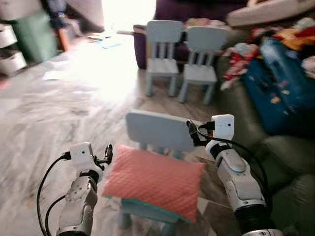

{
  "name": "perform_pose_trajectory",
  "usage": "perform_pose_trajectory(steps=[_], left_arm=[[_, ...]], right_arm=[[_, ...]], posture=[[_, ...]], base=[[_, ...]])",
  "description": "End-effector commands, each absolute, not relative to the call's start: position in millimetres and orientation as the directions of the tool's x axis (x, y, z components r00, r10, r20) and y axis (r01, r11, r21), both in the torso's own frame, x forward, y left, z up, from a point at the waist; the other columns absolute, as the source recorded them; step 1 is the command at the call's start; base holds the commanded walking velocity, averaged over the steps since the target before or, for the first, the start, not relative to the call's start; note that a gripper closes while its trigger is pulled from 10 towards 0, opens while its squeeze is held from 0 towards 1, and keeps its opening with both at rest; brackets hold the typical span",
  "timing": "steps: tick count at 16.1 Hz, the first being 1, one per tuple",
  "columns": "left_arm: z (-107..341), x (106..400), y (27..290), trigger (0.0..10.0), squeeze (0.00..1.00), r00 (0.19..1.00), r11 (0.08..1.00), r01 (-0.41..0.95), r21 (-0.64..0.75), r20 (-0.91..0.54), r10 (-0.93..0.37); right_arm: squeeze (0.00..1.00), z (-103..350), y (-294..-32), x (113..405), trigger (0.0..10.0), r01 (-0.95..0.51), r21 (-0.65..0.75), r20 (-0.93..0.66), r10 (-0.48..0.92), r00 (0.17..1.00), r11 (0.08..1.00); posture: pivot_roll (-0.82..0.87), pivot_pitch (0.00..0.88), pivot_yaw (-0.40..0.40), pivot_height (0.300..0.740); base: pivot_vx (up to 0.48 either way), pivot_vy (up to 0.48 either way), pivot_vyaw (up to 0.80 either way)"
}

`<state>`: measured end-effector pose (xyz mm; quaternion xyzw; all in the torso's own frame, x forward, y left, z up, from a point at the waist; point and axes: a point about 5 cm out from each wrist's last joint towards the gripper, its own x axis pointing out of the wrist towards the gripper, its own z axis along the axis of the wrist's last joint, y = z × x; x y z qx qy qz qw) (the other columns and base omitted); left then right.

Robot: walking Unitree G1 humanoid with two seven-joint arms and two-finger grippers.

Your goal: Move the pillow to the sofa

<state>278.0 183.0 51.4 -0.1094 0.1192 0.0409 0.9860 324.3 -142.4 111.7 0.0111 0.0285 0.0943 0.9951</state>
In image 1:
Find white paper sheet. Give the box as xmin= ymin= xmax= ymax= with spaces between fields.
xmin=43 ymin=70 xmax=68 ymax=81

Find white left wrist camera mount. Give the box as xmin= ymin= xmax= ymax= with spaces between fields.
xmin=69 ymin=142 xmax=97 ymax=171

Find red white clothes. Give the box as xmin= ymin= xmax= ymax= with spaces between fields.
xmin=220 ymin=41 xmax=262 ymax=92

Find yellow orange clothes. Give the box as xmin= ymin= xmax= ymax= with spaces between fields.
xmin=272 ymin=26 xmax=315 ymax=51

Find green storage bin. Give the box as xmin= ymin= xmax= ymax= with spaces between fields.
xmin=12 ymin=10 xmax=59 ymax=64

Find teal dotted cushion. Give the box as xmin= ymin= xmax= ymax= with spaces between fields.
xmin=120 ymin=196 xmax=196 ymax=225

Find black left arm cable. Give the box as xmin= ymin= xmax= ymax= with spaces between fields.
xmin=36 ymin=151 xmax=72 ymax=236

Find white storage drawers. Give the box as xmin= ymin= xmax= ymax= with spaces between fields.
xmin=0 ymin=22 xmax=28 ymax=76

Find light blue paper sheet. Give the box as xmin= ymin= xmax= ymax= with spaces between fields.
xmin=93 ymin=36 xmax=122 ymax=50

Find dark blue orange object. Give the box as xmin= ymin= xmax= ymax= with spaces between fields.
xmin=41 ymin=0 xmax=70 ymax=52

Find light blue child chair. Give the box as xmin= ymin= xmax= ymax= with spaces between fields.
xmin=178 ymin=26 xmax=230 ymax=105
xmin=117 ymin=109 xmax=203 ymax=236
xmin=145 ymin=20 xmax=186 ymax=98

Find green leather sofa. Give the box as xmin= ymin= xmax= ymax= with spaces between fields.
xmin=216 ymin=52 xmax=315 ymax=236

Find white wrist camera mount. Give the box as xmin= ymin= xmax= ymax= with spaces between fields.
xmin=69 ymin=142 xmax=97 ymax=171
xmin=211 ymin=114 xmax=236 ymax=144

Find pink pillow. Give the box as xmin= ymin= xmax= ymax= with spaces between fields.
xmin=101 ymin=144 xmax=205 ymax=223

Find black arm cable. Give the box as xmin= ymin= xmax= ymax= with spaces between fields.
xmin=196 ymin=123 xmax=273 ymax=209
xmin=36 ymin=151 xmax=72 ymax=236

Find beige cushion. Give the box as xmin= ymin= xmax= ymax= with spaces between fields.
xmin=226 ymin=0 xmax=315 ymax=28

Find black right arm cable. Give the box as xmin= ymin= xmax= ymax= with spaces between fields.
xmin=196 ymin=123 xmax=273 ymax=209

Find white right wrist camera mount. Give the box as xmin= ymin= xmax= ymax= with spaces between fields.
xmin=211 ymin=114 xmax=236 ymax=144

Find purple sofa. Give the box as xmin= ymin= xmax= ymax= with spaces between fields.
xmin=132 ymin=0 xmax=249 ymax=70

